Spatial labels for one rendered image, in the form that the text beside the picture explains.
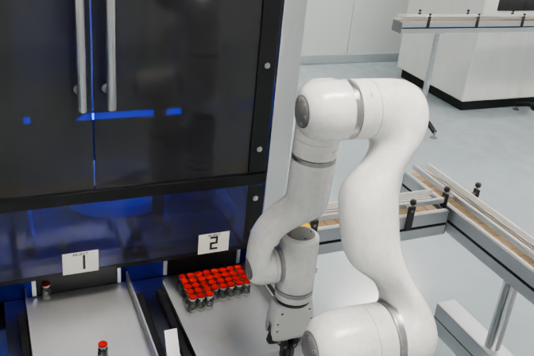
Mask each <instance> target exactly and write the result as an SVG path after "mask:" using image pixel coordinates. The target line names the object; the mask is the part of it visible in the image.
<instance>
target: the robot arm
mask: <svg viewBox="0 0 534 356"><path fill-rule="evenodd" d="M295 119H296V125H295V131H294V137H293V143H292V153H291V160H290V166H289V174H288V185H287V191H286V193H285V195H284V196H283V197H282V198H281V199H279V200H278V201H277V202H275V203H274V204H273V205H272V206H271V207H269V208H268V209H267V210H266V211H265V212H264V213H263V214H262V215H261V216H260V217H259V218H258V220H257V221H256V222H255V224H254V225H253V228H252V230H251V232H250V236H249V241H248V245H247V250H246V261H245V263H246V267H245V271H246V276H247V278H248V280H249V281H250V282H251V283H252V284H257V285H264V284H275V283H276V284H275V291H274V294H275V295H274V296H273V298H272V299H271V302H270V305H269V310H268V313H267V317H266V322H265V329H266V331H268V332H269V333H268V335H267V338H266V341H267V343H268V344H275V343H276V344H277V345H279V346H280V352H279V355H280V356H293V355H294V349H295V348H296V347H297V344H298V342H299V341H300V340H301V339H302V344H301V346H302V353H303V355H304V356H432V355H433V354H434V352H435V348H436V346H437V340H438V333H437V327H436V324H435V320H434V317H433V314H432V313H431V310H430V308H429V307H428V304H427V302H426V301H425V299H424V297H423V296H422V294H421V292H420V290H419V289H418V287H417V286H416V283H415V281H414V280H413V279H412V276H411V274H410V272H409V271H408V267H407V265H406V263H405V260H404V256H403V252H402V249H401V237H400V221H399V187H400V182H401V177H402V175H403V172H404V170H405V168H406V166H407V164H408V162H409V161H410V159H411V158H412V155H413V154H414V152H415V151H416V150H417V148H418V147H419V145H420V143H421V142H422V140H423V139H424V136H425V134H426V132H427V128H428V121H429V109H428V102H427V100H426V98H425V96H424V94H423V92H422V91H421V90H420V89H419V88H418V87H417V86H416V85H415V84H413V83H410V82H409V81H407V80H404V79H394V78H369V79H335V78H316V79H310V80H308V81H307V82H306V83H305V84H304V85H303V86H302V87H301V89H300V90H299V92H298V95H297V96H296V101H295ZM368 138H369V142H370V144H369V148H368V151H367V153H366V155H365V156H364V157H363V159H362V160H361V162H360V163H359V164H358V165H357V166H356V167H355V168H354V170H353V171H352V172H351V173H350V174H349V175H348V176H347V177H346V179H345V180H344V181H343V182H342V185H341V188H340V190H339V230H340V237H341V242H342V247H343V250H344V253H345V255H346V257H347V259H348V260H349V262H350V263H351V264H352V266H353V267H355V268H356V270H358V271H359V272H360V273H363V274H364V275H366V276H367V277H368V278H370V279H371V280H372V281H373V282H374V283H375V285H376V286H377V290H378V300H377V301H376V302H372V303H367V304H358V305H353V306H348V307H343V308H336V309H332V310H329V311H325V312H322V313H320V314H318V315H317V316H316V317H314V318H313V303H312V294H313V287H314V281H315V269H316V263H317V257H318V250H319V234H318V233H317V232H316V231H315V230H313V229H312V228H310V227H307V226H301V225H303V224H305V223H308V222H310V221H312V220H314V219H317V218H318V217H320V216H321V215H322V214H323V213H324V212H325V210H326V209H327V205H328V201H329V197H330V193H331V185H332V180H333V176H334V172H335V164H336V160H337V156H338V151H339V142H340V141H344V140H356V139H368ZM279 241H280V242H279ZM278 242H279V244H278V245H277V246H276V244H277V243H278Z"/></svg>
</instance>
